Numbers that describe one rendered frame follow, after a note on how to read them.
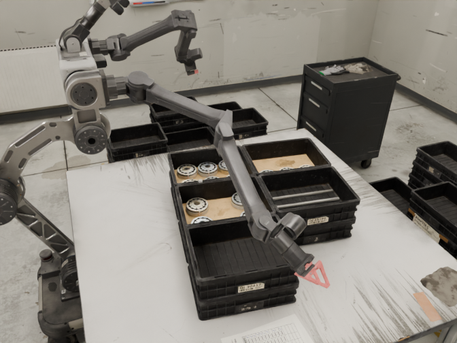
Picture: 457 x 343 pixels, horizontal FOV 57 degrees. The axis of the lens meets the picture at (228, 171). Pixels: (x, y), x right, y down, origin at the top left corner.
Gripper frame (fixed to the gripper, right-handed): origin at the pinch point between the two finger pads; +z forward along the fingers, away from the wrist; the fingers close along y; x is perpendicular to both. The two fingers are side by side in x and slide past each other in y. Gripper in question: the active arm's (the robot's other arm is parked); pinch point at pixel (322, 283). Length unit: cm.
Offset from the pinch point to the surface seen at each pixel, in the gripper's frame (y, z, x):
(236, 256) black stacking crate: 46, -20, 11
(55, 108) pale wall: 322, -249, 31
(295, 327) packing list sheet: 35.9, 13.6, 14.0
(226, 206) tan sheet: 70, -38, -3
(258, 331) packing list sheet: 35.3, 4.6, 24.9
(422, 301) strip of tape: 42, 45, -30
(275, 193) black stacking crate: 77, -26, -25
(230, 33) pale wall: 324, -183, -173
